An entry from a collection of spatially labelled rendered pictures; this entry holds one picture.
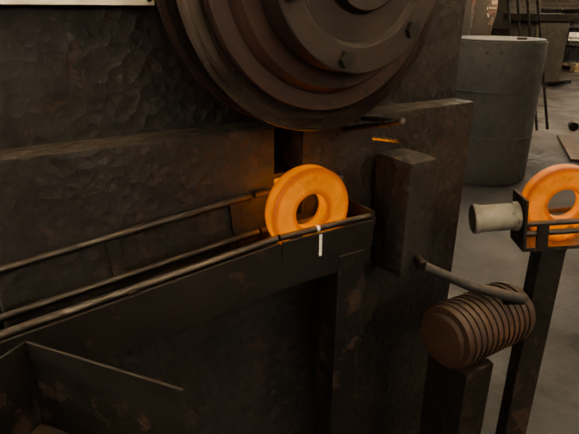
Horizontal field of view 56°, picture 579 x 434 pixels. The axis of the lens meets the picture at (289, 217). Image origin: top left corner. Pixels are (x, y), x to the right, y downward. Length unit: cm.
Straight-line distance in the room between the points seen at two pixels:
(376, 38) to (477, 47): 271
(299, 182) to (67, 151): 35
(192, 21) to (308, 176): 31
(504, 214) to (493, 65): 241
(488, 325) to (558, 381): 84
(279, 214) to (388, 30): 33
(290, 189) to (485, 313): 46
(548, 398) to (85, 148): 146
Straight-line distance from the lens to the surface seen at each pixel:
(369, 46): 79
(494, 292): 110
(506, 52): 349
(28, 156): 81
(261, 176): 94
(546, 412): 177
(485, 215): 113
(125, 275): 86
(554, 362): 199
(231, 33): 74
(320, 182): 91
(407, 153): 106
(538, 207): 116
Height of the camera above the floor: 107
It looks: 22 degrees down
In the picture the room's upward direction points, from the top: 1 degrees clockwise
